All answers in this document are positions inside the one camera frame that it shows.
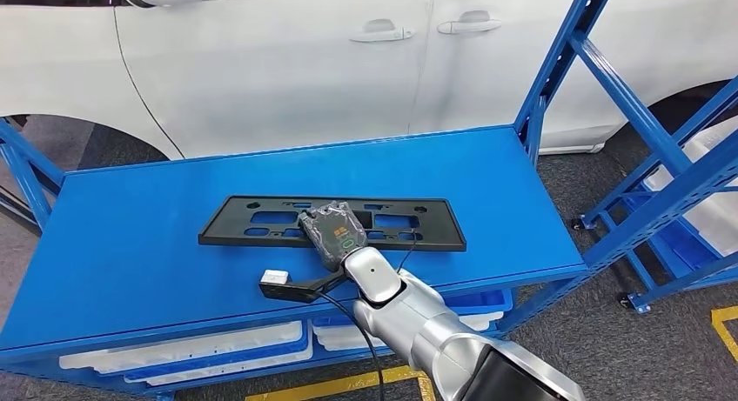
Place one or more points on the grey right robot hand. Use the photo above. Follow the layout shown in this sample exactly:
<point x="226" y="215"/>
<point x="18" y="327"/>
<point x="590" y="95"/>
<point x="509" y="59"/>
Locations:
<point x="331" y="231"/>

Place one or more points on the black plastic plate frame part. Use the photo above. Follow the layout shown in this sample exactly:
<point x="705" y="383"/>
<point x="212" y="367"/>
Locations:
<point x="225" y="225"/>

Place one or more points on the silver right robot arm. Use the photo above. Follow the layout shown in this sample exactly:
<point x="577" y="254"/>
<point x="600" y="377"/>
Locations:
<point x="415" y="323"/>

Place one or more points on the blue metal shelf rack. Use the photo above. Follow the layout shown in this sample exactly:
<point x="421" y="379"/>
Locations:
<point x="669" y="243"/>
<point x="144" y="243"/>

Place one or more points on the yellow floor tape square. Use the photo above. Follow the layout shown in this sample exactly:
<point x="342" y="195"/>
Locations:
<point x="346" y="384"/>

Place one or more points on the white car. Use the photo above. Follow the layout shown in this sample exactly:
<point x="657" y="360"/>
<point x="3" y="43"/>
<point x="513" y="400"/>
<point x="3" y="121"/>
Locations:
<point x="259" y="70"/>

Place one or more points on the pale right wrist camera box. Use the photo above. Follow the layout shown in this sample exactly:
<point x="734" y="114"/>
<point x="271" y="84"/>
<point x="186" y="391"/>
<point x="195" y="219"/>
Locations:
<point x="275" y="277"/>

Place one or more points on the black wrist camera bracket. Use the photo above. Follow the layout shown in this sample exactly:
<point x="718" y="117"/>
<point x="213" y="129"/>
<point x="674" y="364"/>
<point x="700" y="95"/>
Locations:
<point x="288" y="292"/>

